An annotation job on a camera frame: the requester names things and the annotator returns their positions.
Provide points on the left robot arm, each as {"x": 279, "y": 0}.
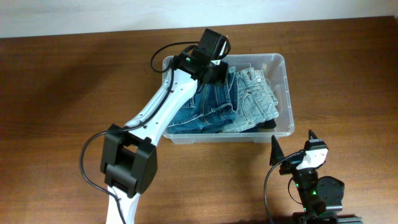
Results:
{"x": 129, "y": 157}

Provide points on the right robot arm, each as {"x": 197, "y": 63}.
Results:
{"x": 320, "y": 197}

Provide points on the light blue jeans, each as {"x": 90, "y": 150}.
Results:
{"x": 256, "y": 103}

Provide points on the dark blue jeans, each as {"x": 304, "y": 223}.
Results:
{"x": 208, "y": 110}

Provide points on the dark grey garment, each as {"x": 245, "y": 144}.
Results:
{"x": 270, "y": 124}

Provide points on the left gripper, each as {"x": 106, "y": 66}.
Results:
{"x": 224, "y": 78}

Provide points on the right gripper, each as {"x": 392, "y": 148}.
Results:
{"x": 290, "y": 164}

